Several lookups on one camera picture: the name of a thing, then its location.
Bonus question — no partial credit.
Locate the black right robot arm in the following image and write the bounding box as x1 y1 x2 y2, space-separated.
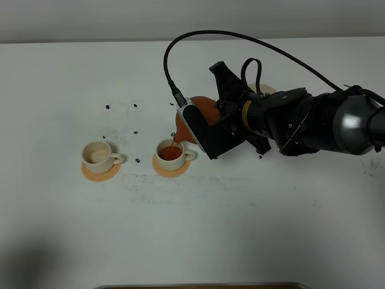
210 59 384 156

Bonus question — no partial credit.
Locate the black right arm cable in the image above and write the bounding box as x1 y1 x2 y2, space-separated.
164 29 356 106

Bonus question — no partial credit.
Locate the white teacup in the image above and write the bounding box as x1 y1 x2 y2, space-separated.
82 140 123 174
155 138 197 171

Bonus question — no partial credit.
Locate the orange coaster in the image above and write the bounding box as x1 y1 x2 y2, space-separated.
152 154 190 178
81 159 121 182

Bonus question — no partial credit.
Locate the left white teacup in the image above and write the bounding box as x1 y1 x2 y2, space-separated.
82 140 123 174

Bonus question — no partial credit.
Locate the brown tray edge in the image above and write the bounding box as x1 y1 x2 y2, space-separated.
98 282 308 289

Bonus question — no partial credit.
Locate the left orange coaster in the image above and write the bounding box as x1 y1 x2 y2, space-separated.
81 159 121 182

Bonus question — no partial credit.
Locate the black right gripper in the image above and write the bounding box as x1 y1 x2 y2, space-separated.
209 61 271 155

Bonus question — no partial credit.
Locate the right orange coaster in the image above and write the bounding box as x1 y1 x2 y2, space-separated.
152 154 190 178

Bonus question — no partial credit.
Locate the cream teapot coaster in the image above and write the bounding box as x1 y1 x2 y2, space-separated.
248 83 277 95

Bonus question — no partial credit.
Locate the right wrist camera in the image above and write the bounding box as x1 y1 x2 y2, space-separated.
177 102 245 160

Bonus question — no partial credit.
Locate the right white teacup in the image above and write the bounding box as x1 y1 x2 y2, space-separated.
155 138 197 171

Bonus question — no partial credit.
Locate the brown clay teapot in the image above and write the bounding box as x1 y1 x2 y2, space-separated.
173 96 221 144

